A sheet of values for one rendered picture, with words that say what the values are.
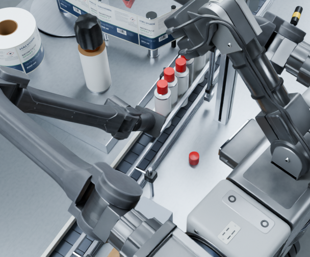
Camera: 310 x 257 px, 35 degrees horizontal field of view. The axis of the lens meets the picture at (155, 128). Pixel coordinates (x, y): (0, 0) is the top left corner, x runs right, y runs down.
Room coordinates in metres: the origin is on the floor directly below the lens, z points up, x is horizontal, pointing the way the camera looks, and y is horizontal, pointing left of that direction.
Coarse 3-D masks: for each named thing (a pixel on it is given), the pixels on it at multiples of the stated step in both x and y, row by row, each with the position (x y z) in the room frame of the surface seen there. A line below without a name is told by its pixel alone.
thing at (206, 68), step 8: (216, 56) 1.13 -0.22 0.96; (208, 64) 1.09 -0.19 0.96; (200, 72) 1.06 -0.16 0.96; (192, 88) 1.00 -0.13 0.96; (184, 96) 0.96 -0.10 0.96; (176, 112) 0.91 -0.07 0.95; (168, 120) 0.87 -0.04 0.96; (152, 144) 0.79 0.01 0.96; (144, 152) 0.76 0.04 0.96; (136, 160) 0.74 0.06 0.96; (80, 240) 0.50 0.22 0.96; (72, 248) 0.48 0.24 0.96
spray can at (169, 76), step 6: (168, 72) 0.96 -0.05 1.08; (174, 72) 0.97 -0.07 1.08; (162, 78) 0.98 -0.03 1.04; (168, 78) 0.95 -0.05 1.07; (174, 78) 0.96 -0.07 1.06; (168, 84) 0.95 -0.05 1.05; (174, 84) 0.95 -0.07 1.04; (174, 90) 0.95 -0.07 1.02; (174, 96) 0.95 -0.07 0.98; (174, 102) 0.95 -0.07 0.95
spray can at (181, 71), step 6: (180, 60) 1.01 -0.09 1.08; (180, 66) 0.99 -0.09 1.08; (186, 66) 1.02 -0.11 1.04; (180, 72) 0.99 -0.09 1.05; (186, 72) 0.99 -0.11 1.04; (180, 78) 0.98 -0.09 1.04; (186, 78) 0.99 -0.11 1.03; (180, 84) 0.98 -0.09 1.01; (186, 84) 0.99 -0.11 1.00; (180, 90) 0.98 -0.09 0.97; (186, 90) 0.99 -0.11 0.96; (180, 96) 0.98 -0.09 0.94; (186, 102) 0.99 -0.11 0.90
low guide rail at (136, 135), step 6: (138, 132) 0.87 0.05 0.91; (132, 138) 0.85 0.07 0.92; (126, 144) 0.83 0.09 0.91; (132, 144) 0.83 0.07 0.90; (126, 150) 0.81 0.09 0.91; (120, 156) 0.78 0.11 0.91; (114, 162) 0.76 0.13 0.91; (114, 168) 0.75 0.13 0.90; (72, 216) 0.59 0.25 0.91; (72, 222) 0.58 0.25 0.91; (66, 228) 0.56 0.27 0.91; (60, 234) 0.54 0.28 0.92; (54, 240) 0.53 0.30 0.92; (60, 240) 0.53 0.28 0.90; (48, 246) 0.51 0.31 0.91; (54, 246) 0.51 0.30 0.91; (48, 252) 0.49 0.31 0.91
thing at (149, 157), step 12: (264, 0) 1.48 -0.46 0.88; (252, 12) 1.41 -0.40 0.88; (204, 84) 1.08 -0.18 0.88; (192, 96) 1.03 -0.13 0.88; (180, 108) 0.98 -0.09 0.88; (168, 132) 0.89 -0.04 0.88; (144, 144) 0.84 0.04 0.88; (156, 144) 0.84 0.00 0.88; (132, 156) 0.80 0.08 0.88; (120, 168) 0.76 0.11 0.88; (144, 168) 0.76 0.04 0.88; (72, 228) 0.57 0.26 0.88; (72, 240) 0.54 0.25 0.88; (84, 240) 0.53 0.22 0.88; (60, 252) 0.50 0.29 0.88; (84, 252) 0.50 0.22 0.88
